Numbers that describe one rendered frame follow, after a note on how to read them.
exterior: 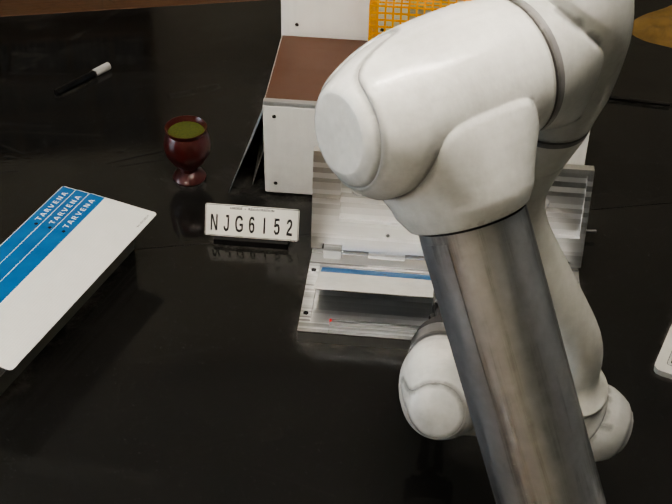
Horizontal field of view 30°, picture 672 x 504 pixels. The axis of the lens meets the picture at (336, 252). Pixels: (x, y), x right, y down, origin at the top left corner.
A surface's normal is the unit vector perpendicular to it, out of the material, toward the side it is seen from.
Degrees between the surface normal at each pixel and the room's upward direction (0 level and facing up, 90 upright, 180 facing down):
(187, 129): 0
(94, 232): 0
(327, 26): 90
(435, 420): 75
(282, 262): 0
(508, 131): 65
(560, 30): 39
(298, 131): 90
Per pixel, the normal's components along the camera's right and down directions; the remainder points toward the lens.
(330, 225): -0.10, 0.47
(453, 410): 0.00, 0.20
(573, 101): 0.68, 0.62
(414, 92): 0.12, -0.19
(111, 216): 0.01, -0.77
